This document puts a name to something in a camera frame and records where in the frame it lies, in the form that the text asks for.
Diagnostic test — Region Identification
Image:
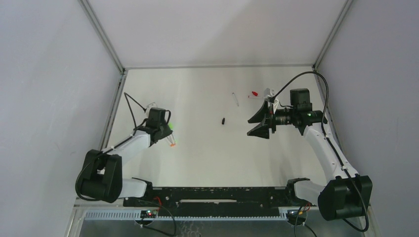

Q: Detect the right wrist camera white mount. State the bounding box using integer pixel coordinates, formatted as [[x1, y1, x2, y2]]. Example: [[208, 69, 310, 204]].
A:
[[264, 88, 280, 111]]

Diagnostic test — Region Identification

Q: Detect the white pen peach end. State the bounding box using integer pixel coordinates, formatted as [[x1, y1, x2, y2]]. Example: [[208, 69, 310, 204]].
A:
[[168, 137, 176, 147]]

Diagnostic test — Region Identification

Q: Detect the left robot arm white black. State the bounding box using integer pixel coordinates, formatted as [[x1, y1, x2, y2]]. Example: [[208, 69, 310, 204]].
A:
[[75, 108, 173, 203]]

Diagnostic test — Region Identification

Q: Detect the black camera cable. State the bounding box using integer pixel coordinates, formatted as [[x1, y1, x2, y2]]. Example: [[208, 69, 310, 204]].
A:
[[271, 71, 370, 233], [74, 92, 158, 202]]

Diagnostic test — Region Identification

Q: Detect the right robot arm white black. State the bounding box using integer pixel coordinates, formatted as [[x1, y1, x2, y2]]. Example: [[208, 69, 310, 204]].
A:
[[247, 88, 373, 221]]

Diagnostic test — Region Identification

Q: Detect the left black camera cable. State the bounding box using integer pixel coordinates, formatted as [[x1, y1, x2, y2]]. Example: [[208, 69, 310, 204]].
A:
[[74, 92, 158, 202]]

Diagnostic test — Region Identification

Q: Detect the aluminium frame profile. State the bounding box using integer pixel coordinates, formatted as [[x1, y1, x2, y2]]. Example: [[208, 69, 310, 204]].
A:
[[88, 70, 128, 187]]

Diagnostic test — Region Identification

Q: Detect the small circuit board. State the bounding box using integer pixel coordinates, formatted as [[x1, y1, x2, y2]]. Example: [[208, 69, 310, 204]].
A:
[[140, 209, 158, 219]]

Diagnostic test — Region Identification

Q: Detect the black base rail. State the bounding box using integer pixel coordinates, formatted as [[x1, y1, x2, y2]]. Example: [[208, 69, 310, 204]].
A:
[[123, 187, 306, 218]]

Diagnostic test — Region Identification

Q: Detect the right black camera cable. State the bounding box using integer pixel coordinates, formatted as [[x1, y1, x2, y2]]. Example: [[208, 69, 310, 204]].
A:
[[271, 71, 370, 233]]

